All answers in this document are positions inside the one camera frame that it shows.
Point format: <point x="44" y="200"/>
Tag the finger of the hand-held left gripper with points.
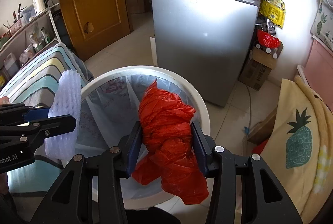
<point x="57" y="123"/>
<point x="39" y="113"/>

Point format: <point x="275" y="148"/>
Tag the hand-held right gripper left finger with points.
<point x="134" y="148"/>

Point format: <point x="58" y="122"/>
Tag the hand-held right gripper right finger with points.
<point x="199" y="147"/>

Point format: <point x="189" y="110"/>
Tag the white foam net sleeve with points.
<point x="67" y="94"/>

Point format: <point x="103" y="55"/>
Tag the large red plastic bag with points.
<point x="166" y="120"/>

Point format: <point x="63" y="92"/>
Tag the clear bin liner bag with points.
<point x="109" y="109"/>

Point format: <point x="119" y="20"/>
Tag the white round trash bin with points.
<point x="182" y="81"/>

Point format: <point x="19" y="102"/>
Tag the striped tablecloth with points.
<point x="39" y="78"/>

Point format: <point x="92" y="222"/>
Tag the white plastic jug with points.
<point x="11" y="64"/>

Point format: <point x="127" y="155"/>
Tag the brown cardboard piece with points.
<point x="261" y="126"/>

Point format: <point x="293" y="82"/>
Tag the green white bottle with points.
<point x="46" y="36"/>

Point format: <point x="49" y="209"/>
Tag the white metal shelf rack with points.
<point x="53" y="21"/>

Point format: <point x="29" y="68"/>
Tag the yellow pineapple blanket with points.
<point x="294" y="161"/>

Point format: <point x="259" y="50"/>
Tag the cardboard box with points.
<point x="257" y="70"/>

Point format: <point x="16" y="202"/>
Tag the clear storage box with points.
<point x="27" y="14"/>

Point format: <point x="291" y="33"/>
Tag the white electric kettle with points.
<point x="40" y="1"/>

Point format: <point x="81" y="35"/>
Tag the silver refrigerator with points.
<point x="203" y="31"/>

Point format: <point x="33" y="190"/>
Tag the wooden door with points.
<point x="98" y="5"/>

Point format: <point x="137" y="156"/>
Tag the small red plastic bag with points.
<point x="268" y="40"/>

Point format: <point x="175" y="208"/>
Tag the pink board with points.
<point x="320" y="65"/>

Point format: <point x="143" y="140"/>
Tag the yellow packaging bag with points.
<point x="273" y="8"/>

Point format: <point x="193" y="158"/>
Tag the pineapple print pillow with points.
<point x="324" y="22"/>

